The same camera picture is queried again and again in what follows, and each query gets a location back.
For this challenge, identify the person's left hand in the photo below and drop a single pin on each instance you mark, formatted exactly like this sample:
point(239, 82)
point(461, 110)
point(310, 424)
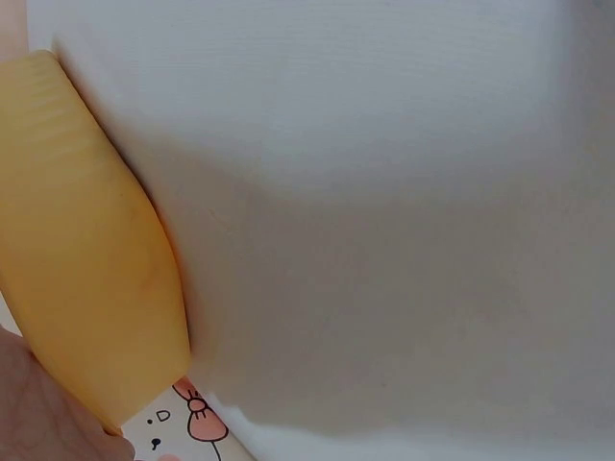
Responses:
point(43, 408)

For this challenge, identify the white cartoon print container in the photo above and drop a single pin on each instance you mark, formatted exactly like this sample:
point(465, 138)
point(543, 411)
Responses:
point(185, 434)

